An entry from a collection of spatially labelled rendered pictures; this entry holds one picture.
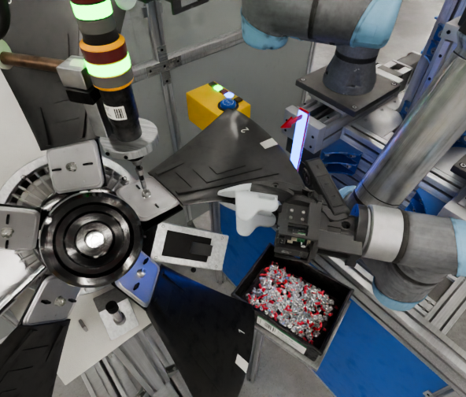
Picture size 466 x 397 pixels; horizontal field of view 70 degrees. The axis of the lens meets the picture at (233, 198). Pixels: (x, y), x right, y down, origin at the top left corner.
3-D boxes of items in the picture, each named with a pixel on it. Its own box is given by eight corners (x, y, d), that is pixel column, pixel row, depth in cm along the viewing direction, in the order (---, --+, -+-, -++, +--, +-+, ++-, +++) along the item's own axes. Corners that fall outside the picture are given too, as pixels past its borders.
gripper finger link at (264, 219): (210, 224, 49) (272, 234, 47) (220, 192, 53) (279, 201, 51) (212, 235, 52) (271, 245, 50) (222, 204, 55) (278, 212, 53)
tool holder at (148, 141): (76, 151, 41) (42, 76, 33) (105, 119, 45) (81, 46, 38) (144, 165, 39) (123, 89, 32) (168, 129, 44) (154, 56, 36)
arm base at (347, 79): (343, 64, 108) (352, 33, 101) (384, 83, 100) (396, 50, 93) (312, 79, 102) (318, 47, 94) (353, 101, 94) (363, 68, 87)
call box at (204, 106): (188, 124, 99) (184, 91, 91) (215, 111, 103) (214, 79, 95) (222, 150, 91) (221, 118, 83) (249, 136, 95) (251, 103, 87)
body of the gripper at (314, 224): (272, 231, 43) (369, 248, 41) (282, 179, 48) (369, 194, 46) (268, 257, 49) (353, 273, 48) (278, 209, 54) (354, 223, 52)
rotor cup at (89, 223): (5, 235, 47) (-8, 249, 36) (82, 163, 52) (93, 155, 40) (86, 294, 52) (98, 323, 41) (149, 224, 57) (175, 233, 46)
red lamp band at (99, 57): (74, 61, 33) (70, 49, 32) (98, 42, 35) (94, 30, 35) (115, 67, 32) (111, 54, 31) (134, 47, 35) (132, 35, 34)
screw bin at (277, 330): (230, 307, 78) (230, 294, 73) (268, 256, 87) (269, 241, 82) (315, 365, 70) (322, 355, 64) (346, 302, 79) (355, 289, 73)
